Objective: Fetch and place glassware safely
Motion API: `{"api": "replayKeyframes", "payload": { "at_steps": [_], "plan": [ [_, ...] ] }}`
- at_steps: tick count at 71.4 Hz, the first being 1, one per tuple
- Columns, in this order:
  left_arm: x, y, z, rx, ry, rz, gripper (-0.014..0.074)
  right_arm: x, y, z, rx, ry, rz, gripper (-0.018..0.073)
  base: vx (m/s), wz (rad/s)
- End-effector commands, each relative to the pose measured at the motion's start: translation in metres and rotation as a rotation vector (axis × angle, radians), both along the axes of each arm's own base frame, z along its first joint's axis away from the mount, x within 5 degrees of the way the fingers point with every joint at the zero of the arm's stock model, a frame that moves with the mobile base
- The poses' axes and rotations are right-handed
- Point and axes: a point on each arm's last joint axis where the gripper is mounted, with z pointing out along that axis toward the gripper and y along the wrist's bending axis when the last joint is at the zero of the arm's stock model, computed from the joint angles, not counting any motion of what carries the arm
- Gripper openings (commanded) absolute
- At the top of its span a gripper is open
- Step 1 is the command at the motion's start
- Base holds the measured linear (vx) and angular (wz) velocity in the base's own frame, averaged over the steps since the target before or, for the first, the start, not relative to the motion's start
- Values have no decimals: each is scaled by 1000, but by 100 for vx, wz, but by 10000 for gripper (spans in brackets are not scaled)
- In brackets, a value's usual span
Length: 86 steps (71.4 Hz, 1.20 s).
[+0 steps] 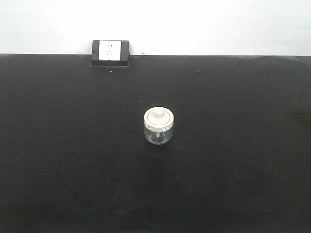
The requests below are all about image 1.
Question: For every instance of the glass jar with cream lid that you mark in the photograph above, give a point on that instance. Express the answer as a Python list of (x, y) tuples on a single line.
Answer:
[(158, 125)]

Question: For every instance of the black and white power socket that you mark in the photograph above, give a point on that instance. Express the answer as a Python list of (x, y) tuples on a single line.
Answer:
[(110, 53)]

